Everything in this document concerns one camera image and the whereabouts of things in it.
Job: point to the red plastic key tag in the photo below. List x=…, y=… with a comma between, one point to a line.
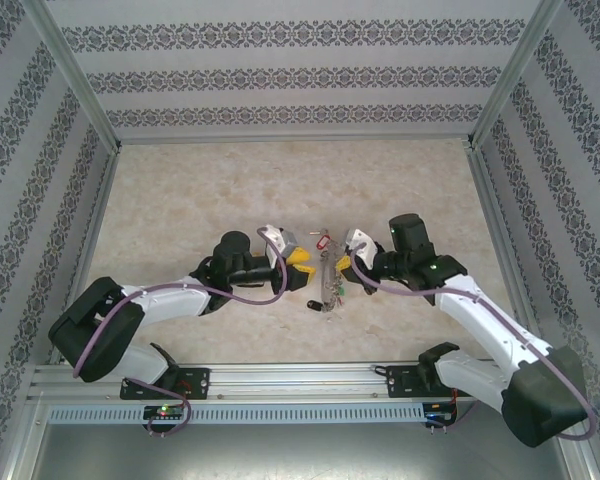
x=323, y=243

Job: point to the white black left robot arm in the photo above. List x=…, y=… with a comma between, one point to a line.
x=170, y=300

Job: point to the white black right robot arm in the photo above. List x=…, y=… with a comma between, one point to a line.
x=480, y=320

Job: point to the small circuit board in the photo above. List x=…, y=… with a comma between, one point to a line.
x=440, y=417
x=165, y=412

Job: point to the grey metal shelf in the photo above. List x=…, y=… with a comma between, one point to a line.
x=300, y=455

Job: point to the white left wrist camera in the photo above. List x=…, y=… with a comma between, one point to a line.
x=282, y=242

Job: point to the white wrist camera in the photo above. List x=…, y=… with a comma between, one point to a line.
x=282, y=242
x=360, y=242

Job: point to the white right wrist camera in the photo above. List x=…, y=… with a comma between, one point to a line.
x=360, y=242

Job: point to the aluminium side rail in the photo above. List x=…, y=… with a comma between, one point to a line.
x=487, y=200
x=106, y=185

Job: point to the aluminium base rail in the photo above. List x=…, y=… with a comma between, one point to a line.
x=300, y=380

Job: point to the aluminium frame post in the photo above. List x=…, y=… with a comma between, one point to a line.
x=70, y=65
x=515, y=65

